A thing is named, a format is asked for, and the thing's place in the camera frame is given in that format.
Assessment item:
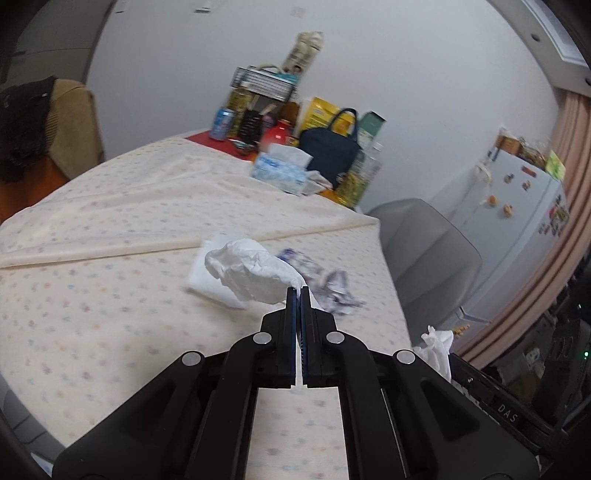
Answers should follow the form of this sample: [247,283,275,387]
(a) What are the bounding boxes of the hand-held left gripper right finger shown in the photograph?
[299,286,541,480]

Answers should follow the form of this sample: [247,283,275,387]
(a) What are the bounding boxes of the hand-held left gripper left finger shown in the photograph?
[52,286,299,480]

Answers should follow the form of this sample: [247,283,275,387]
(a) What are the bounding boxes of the silver blister pack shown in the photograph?
[310,269,366,317]

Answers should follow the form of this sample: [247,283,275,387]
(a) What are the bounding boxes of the small white tissue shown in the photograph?
[412,325,456,383]

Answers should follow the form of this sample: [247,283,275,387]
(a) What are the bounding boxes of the blue printed crumpled wrapper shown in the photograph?
[276,248,324,278]

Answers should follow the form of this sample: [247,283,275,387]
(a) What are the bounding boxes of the flat white napkin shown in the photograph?
[187,233,251,310]

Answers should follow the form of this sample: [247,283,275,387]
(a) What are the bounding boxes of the grey padded chair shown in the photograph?
[365,198,483,344]

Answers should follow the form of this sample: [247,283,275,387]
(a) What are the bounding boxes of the blue tissue box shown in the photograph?
[250,143,333,197]

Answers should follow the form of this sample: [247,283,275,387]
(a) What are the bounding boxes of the clear jar with yellow-green contents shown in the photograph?
[335,143,384,208]

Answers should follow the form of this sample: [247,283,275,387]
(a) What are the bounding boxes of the navy tote bag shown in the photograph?
[299,108,363,186]

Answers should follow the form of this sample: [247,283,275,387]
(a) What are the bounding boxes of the white fridge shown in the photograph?
[427,147,571,324]

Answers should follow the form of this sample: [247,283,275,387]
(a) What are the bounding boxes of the pink curtain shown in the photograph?
[455,88,591,367]

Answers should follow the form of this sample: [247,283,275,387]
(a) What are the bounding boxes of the red kettle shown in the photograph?
[261,119,296,155]

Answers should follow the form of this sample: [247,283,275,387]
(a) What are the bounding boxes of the dotted cream tablecloth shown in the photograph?
[0,136,413,480]

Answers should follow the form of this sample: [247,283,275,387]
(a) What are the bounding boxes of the cluster of colourful fridge magnets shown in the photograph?
[538,194,571,238]

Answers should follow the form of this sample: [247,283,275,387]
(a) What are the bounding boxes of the black utensil holder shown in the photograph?
[238,108,265,144]

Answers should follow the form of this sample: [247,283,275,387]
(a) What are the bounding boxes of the red table mat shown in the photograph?
[178,130,259,162]

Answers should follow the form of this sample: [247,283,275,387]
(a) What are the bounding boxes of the amber bottle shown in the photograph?
[281,102,302,136]

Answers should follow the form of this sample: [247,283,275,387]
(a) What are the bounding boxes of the green tall box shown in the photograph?
[358,111,387,153]

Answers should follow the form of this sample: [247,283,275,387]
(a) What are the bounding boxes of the blue drink can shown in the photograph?
[210,107,236,141]

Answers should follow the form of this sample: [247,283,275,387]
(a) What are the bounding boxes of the yellow box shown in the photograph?
[300,96,352,136]

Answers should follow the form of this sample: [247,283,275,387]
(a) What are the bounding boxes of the yellow oil bottle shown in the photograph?
[225,88,252,139]

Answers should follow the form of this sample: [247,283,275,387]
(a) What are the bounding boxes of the snack packets on fridge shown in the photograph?
[495,127,566,182]

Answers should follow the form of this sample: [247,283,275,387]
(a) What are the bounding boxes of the beige printed paper bag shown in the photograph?
[281,31,324,77]

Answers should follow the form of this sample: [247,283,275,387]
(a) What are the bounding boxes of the brown chair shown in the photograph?
[0,78,106,222]

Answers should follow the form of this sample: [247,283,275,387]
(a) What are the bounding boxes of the black jacket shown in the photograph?
[0,76,57,183]

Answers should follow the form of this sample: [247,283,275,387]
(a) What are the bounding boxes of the metal wire rack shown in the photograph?
[229,66,299,103]

